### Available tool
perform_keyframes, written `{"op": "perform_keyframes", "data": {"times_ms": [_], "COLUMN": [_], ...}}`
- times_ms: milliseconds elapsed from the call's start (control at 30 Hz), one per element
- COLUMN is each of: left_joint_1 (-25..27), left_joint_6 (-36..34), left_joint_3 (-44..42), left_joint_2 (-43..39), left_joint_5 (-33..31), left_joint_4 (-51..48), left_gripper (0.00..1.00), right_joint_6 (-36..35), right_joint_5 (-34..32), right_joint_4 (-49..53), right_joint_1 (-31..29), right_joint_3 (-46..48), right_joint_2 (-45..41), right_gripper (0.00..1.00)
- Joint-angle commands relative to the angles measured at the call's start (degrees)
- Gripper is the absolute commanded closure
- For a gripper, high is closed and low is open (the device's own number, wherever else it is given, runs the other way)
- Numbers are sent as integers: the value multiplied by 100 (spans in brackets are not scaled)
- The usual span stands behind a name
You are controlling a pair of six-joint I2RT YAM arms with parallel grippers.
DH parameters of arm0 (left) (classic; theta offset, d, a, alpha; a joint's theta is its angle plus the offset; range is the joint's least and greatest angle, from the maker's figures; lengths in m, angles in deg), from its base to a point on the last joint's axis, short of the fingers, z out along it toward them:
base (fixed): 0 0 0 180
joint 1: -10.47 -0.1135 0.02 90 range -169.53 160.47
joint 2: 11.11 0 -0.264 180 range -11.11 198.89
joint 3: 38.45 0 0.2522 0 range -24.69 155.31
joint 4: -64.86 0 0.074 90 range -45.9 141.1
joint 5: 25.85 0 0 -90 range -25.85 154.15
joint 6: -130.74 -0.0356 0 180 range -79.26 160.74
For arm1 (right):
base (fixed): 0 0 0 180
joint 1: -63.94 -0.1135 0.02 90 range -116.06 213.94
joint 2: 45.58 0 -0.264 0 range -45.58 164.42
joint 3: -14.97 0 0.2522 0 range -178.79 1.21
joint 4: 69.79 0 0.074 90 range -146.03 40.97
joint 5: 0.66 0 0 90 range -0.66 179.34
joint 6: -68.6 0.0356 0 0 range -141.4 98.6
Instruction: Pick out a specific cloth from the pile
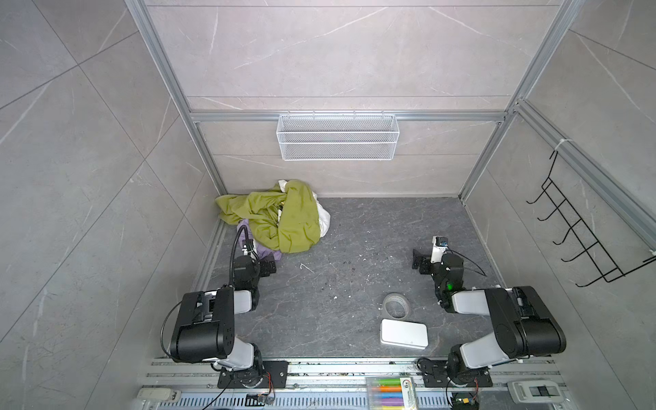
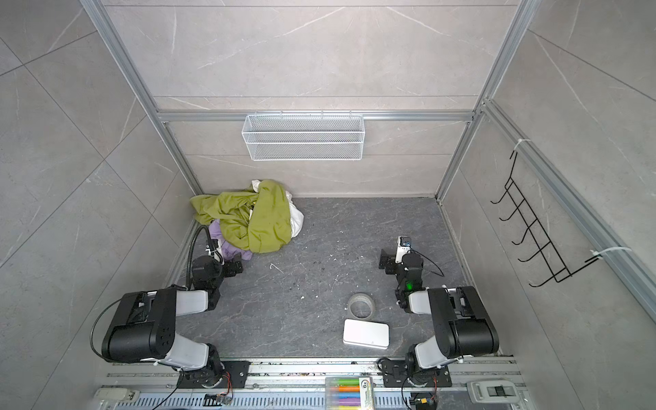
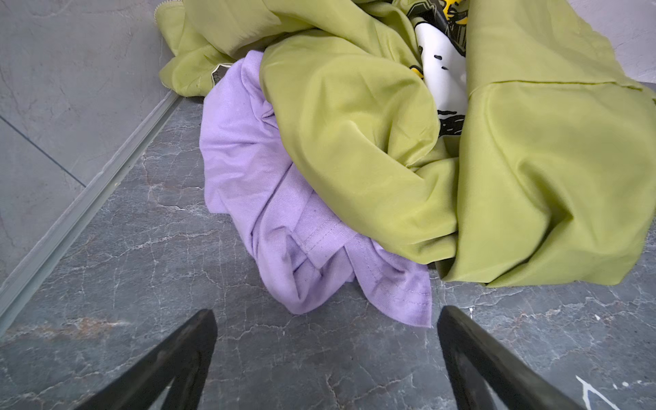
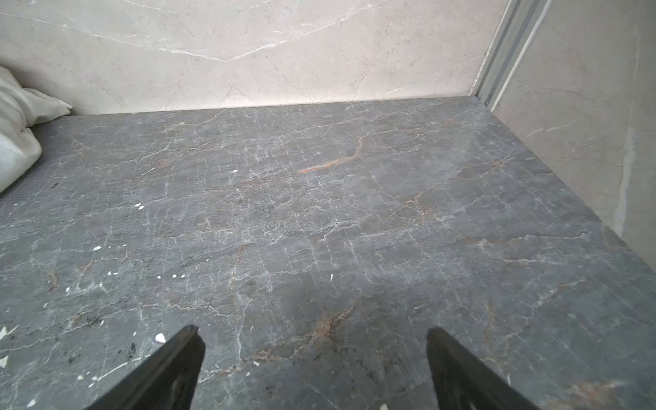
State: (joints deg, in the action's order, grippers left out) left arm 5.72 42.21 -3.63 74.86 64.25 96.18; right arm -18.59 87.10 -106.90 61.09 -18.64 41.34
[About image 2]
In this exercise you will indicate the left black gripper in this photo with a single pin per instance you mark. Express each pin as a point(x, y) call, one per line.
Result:
point(231, 266)

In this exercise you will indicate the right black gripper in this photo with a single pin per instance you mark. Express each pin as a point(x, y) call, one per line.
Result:
point(388, 260)

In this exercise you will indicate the purple cloth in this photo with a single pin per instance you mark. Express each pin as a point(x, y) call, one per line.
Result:
point(227, 250)

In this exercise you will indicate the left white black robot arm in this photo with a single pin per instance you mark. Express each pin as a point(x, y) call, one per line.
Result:
point(143, 328)

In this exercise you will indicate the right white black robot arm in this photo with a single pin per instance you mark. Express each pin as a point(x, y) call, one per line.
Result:
point(461, 324)

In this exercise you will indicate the olive green cloth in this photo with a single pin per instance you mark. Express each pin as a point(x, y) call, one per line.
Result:
point(256, 220)

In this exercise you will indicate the white cloth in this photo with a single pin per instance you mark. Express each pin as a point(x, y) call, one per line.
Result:
point(296, 216)

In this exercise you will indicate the clear tape roll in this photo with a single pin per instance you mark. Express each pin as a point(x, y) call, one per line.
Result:
point(361, 306)

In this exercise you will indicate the white rectangular box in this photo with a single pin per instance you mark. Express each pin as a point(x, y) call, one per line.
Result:
point(366, 334)

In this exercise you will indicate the marker pen case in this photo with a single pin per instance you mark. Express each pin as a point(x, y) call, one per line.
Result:
point(349, 393)

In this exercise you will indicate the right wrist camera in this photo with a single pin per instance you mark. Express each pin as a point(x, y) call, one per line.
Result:
point(404, 246)

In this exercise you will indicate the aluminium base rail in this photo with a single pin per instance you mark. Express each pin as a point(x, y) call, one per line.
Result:
point(299, 383)

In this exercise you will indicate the white wire mesh basket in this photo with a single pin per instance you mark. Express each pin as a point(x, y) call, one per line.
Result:
point(304, 137)

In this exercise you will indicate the white device on rail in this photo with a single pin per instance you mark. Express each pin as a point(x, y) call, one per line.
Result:
point(499, 391)

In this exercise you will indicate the black wire hook rack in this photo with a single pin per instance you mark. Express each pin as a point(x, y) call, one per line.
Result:
point(535, 233)

